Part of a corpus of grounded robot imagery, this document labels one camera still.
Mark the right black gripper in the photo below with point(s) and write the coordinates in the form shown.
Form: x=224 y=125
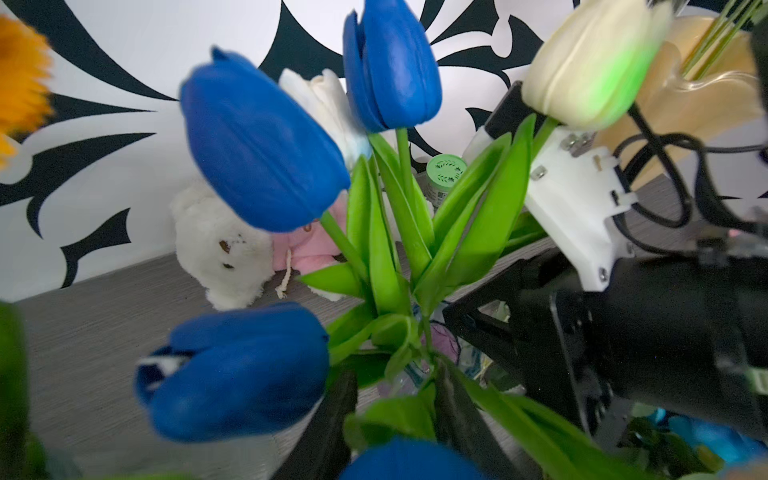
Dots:
x=685 y=334

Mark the tulip bouquet blue white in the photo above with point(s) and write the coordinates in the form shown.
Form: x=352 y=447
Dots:
x=264 y=152

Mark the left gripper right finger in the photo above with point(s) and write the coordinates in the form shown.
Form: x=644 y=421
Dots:
x=460 y=426

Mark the white teddy bear pink shirt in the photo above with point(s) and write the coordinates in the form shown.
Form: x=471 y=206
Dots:
x=233 y=260

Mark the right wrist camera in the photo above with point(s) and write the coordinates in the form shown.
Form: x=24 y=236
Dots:
x=549 y=181

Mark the yellow wavy glass vase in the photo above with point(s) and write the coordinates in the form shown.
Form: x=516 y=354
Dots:
x=725 y=98

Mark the mixed sunflower bouquet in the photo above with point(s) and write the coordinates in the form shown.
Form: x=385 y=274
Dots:
x=25 y=72

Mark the blue rose low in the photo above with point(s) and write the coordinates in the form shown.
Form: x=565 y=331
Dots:
x=676 y=446

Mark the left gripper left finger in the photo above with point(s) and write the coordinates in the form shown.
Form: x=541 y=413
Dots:
x=321 y=452

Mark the purple glass vase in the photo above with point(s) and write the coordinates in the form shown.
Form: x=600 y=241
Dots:
x=470 y=360

